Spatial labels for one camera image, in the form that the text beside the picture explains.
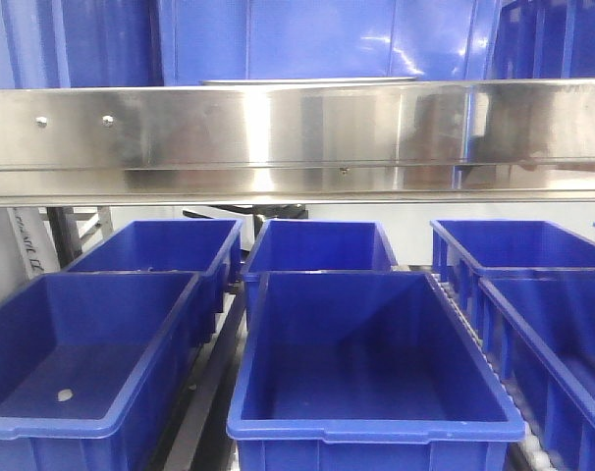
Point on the silver metal tray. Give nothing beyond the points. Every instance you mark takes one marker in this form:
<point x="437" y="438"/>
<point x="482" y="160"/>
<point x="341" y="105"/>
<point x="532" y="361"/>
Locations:
<point x="307" y="81"/>

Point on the lower back blue bin centre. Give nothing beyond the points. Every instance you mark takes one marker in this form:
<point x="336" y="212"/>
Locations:
<point x="315" y="245"/>

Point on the black chair base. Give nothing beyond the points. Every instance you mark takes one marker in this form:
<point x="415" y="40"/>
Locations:
<point x="261" y="212"/>

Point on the lower back blue bin left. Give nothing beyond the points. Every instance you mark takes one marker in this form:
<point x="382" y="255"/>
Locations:
<point x="209" y="247"/>

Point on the lower back blue bin right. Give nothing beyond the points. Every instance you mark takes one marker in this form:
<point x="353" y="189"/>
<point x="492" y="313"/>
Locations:
<point x="467" y="250"/>

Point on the large blue bin right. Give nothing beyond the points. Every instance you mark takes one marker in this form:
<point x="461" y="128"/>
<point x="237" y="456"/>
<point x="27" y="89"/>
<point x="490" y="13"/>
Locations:
<point x="239" y="40"/>

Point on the large blue bin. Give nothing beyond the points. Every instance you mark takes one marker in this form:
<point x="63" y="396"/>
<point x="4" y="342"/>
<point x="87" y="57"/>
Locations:
<point x="239" y="40"/>
<point x="53" y="44"/>

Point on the far right blue bin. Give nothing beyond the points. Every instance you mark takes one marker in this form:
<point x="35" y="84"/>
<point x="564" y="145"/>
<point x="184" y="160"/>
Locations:
<point x="545" y="40"/>

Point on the white roller track centre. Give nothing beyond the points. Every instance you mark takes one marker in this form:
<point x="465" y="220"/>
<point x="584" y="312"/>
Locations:
<point x="526" y="454"/>

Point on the large blue bin left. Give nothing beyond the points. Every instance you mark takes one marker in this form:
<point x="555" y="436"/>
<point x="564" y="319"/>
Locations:
<point x="53" y="44"/>

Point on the stainless steel front shelf rail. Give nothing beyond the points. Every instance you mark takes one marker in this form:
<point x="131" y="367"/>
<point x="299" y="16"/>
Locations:
<point x="419" y="141"/>

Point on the white banner post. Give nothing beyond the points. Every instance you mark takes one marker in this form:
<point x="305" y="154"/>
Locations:
<point x="34" y="242"/>

